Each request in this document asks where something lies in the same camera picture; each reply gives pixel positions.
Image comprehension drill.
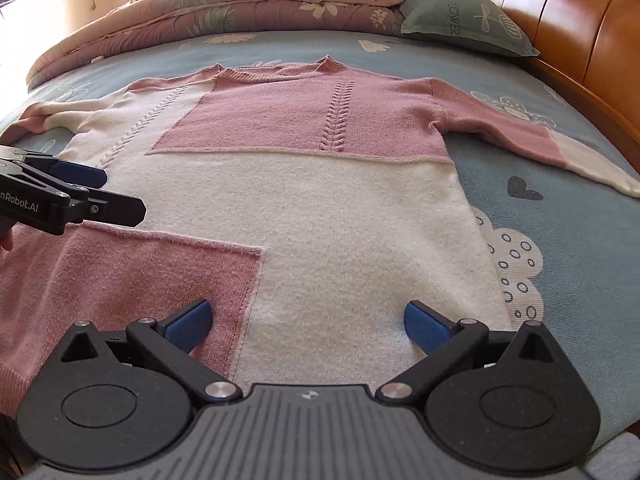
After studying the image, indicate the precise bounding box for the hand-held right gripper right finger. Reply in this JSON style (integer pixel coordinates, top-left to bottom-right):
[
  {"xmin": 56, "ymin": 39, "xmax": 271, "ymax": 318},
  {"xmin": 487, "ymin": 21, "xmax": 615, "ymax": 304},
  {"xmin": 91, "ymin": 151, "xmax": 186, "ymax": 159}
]
[{"xmin": 376, "ymin": 302, "xmax": 571, "ymax": 405}]

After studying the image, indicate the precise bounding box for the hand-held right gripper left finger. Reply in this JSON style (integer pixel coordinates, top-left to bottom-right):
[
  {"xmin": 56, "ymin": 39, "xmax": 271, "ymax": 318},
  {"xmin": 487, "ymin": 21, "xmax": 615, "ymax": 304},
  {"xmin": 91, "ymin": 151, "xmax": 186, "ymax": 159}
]
[{"xmin": 50, "ymin": 299, "xmax": 243, "ymax": 407}]

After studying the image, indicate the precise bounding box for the grey-green flower print pillow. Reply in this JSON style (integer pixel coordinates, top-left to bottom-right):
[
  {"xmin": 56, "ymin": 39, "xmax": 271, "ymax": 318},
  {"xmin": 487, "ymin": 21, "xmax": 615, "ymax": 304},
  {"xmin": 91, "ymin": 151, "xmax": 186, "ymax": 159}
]
[{"xmin": 397, "ymin": 0, "xmax": 541, "ymax": 58}]

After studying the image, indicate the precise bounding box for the folded pink floral quilt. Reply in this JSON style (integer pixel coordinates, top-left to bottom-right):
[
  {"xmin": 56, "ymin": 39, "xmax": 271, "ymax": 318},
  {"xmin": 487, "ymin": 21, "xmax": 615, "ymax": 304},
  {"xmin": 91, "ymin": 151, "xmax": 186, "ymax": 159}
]
[{"xmin": 25, "ymin": 0, "xmax": 463, "ymax": 88}]

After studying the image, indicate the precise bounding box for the pink and white knit sweater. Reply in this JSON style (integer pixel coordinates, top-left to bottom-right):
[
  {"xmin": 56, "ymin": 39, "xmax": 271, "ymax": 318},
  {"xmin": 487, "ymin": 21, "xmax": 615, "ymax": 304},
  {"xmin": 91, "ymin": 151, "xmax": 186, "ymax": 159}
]
[{"xmin": 0, "ymin": 55, "xmax": 640, "ymax": 401}]

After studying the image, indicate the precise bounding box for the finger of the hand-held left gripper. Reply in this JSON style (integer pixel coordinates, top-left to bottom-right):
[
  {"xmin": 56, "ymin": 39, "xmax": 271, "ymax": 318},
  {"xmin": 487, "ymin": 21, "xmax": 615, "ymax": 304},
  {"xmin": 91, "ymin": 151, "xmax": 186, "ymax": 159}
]
[
  {"xmin": 22, "ymin": 155, "xmax": 109, "ymax": 192},
  {"xmin": 60, "ymin": 187, "xmax": 147, "ymax": 236}
]

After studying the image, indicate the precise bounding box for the wooden headboard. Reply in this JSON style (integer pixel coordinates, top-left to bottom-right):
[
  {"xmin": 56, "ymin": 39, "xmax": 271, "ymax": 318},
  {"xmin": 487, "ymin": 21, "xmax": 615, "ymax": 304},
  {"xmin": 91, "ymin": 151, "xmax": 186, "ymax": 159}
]
[{"xmin": 457, "ymin": 0, "xmax": 640, "ymax": 161}]

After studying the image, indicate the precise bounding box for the bed with blue floral sheet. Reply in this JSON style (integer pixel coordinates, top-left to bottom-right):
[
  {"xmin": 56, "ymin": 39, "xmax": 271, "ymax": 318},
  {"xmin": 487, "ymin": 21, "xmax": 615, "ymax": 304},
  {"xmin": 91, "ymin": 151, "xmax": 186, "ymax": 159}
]
[{"xmin": 0, "ymin": 27, "xmax": 640, "ymax": 461}]

